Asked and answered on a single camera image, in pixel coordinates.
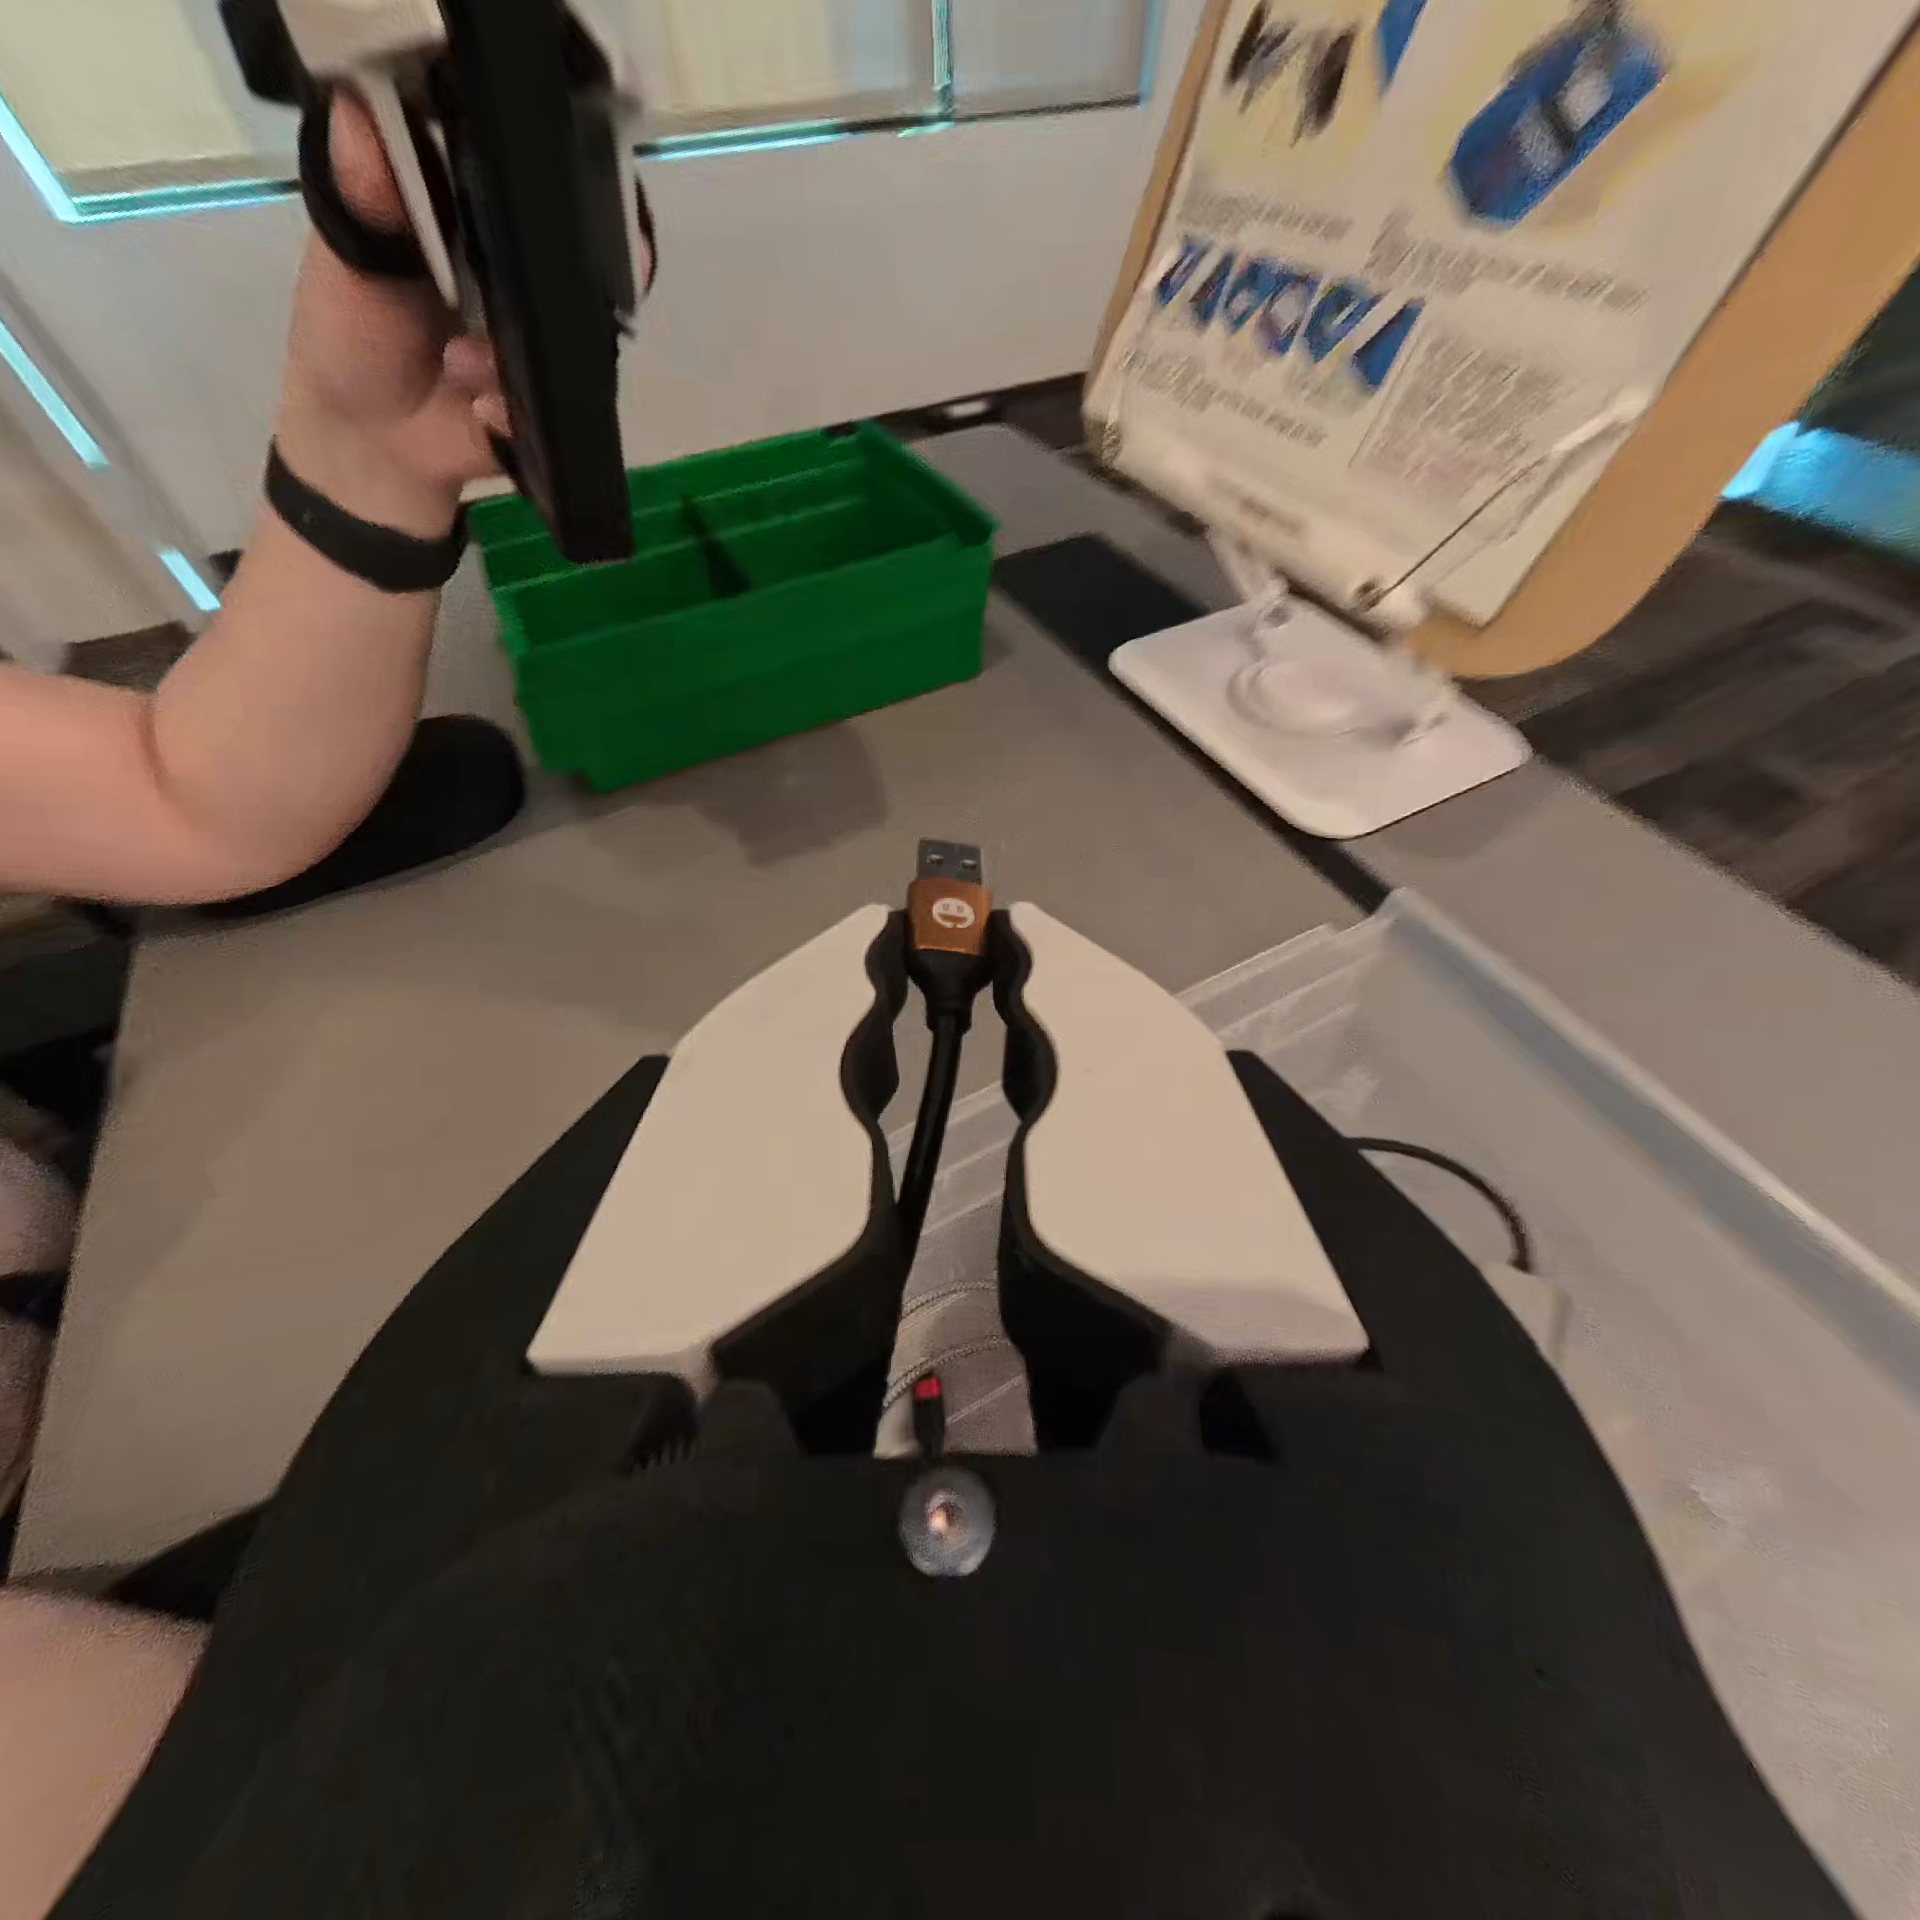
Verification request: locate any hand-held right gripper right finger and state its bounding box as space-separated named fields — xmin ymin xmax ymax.
xmin=996 ymin=901 xmax=1373 ymax=1378

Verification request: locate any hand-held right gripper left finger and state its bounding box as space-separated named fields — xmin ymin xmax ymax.
xmin=526 ymin=901 xmax=905 ymax=1383

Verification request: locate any black multiport usb hub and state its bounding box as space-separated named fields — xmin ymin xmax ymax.
xmin=435 ymin=0 xmax=641 ymax=567

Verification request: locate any black cable orange plug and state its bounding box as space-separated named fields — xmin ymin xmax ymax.
xmin=886 ymin=836 xmax=1000 ymax=1322

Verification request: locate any clear plastic bin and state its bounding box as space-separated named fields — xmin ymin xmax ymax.
xmin=884 ymin=886 xmax=1920 ymax=1920

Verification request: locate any green plastic bin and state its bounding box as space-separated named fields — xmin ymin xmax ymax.
xmin=469 ymin=422 xmax=1000 ymax=793

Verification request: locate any person's left forearm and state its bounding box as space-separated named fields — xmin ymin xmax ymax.
xmin=0 ymin=495 xmax=452 ymax=910

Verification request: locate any person's left hand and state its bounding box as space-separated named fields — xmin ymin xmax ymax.
xmin=274 ymin=89 xmax=518 ymax=495

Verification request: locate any black textured pad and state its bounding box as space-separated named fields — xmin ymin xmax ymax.
xmin=76 ymin=716 xmax=531 ymax=923

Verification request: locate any blue smartwatch black band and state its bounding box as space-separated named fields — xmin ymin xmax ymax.
xmin=262 ymin=438 xmax=470 ymax=594

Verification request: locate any instruction poster on board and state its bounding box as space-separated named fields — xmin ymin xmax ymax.
xmin=1101 ymin=0 xmax=1920 ymax=684

